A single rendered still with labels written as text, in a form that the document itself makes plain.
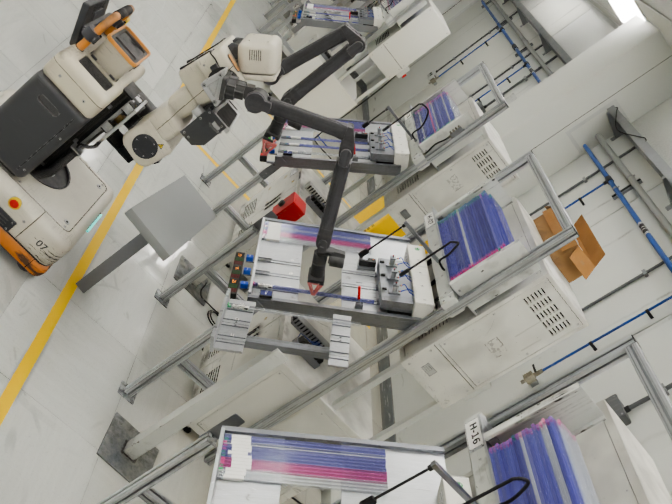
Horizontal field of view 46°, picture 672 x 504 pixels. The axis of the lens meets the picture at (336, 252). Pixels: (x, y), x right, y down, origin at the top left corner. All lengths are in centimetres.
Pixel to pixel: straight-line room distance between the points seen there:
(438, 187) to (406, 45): 325
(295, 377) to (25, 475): 113
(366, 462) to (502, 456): 42
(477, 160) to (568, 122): 201
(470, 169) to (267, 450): 248
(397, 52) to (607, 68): 215
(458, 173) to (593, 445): 236
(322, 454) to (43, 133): 160
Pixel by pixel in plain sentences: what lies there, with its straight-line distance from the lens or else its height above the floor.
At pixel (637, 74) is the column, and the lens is 645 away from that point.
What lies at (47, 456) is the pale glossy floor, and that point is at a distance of 308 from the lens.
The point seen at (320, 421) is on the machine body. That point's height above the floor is 54.
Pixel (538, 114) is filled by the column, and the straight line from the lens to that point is 634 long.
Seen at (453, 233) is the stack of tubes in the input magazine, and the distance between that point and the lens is 344.
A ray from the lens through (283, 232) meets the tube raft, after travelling 366.
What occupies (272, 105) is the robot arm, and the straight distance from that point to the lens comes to 295.
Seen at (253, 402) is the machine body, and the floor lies 38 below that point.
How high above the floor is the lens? 208
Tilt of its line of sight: 18 degrees down
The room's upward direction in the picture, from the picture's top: 55 degrees clockwise
